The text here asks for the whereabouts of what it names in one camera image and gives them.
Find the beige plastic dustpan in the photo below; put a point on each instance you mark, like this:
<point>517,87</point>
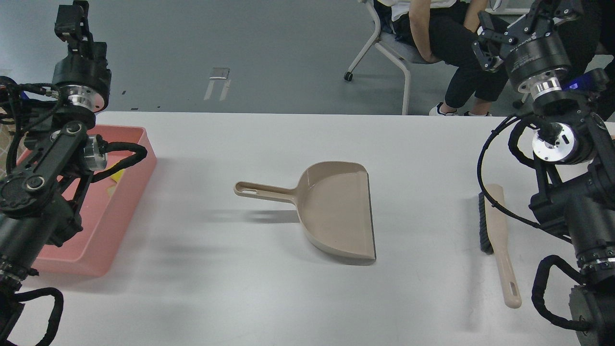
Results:
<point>332,200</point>

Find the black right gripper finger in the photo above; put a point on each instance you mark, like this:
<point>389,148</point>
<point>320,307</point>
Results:
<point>545,15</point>
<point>492,46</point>

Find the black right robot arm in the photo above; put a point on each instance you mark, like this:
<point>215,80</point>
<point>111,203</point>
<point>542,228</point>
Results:
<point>568,145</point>

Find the beige hand brush black bristles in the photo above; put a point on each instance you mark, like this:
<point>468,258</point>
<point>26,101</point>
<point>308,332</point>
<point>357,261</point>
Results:
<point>494,240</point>

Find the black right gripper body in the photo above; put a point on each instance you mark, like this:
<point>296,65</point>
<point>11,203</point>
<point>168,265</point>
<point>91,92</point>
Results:
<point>533,57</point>

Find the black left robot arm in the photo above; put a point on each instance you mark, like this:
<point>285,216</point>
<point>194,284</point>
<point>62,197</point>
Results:
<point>52,161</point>

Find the yellow sponge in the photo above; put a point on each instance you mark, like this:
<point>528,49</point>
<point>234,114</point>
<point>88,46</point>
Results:
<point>116,177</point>

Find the pink plastic bin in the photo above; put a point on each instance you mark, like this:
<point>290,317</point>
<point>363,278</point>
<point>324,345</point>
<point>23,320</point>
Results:
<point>106,213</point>

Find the white office chair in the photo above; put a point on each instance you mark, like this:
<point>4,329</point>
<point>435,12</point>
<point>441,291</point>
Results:
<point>384,40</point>

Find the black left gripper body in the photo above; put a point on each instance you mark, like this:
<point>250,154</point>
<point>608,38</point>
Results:
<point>84,75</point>

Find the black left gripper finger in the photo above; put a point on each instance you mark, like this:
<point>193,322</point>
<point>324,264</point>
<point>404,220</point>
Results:
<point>71,26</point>

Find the seated person black trousers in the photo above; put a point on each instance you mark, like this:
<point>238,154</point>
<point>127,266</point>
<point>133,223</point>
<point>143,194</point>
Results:
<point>445,30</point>

